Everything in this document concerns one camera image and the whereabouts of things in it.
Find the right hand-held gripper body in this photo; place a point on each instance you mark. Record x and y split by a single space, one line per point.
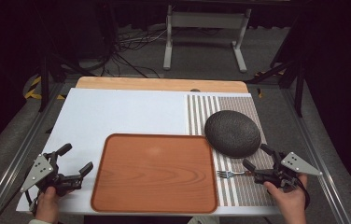
298 164

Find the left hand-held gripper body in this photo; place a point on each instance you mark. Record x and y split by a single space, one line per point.
36 172

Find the silver metal fork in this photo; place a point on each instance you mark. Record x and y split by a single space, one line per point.
226 174

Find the person's left hand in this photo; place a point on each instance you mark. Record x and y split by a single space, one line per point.
48 203

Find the person's right hand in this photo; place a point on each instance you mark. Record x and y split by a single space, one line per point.
290 202

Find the striped grey placemat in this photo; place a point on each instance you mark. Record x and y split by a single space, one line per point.
245 189

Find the dark speckled oval plate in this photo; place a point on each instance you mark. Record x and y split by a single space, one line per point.
232 133

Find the yellow black floor tape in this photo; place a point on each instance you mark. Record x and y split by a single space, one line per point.
33 90
259 92

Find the white board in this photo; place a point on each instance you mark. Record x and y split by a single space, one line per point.
117 115

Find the black tripod stand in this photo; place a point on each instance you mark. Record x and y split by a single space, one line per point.
44 84
298 90

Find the brown wood-grain tray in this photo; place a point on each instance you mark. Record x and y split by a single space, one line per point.
155 174

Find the grey metal stand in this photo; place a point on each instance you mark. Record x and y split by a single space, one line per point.
207 20

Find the aluminium rail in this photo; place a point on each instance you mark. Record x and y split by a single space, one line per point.
320 149
15 155

